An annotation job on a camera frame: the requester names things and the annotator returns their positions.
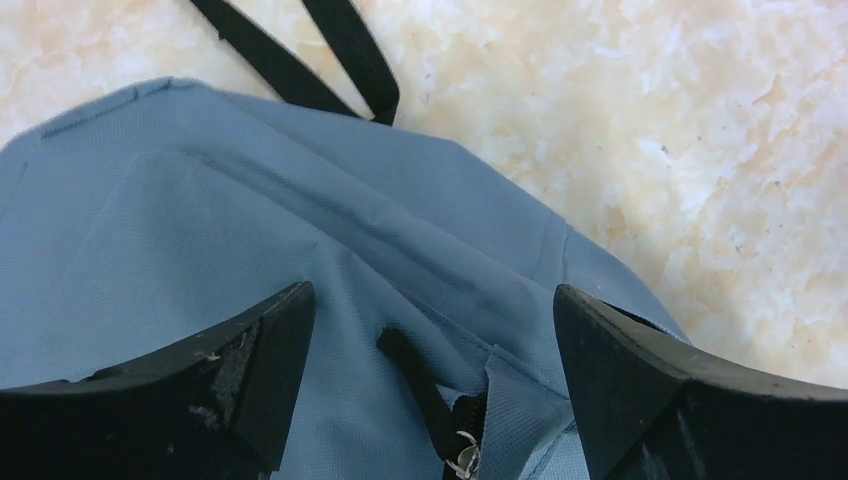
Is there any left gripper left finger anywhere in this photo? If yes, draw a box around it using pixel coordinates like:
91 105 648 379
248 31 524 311
1 282 316 479

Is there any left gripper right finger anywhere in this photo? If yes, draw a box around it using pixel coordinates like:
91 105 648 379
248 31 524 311
553 285 847 479

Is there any blue grey backpack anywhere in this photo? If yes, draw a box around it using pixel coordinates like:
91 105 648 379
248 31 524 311
1 1 682 479

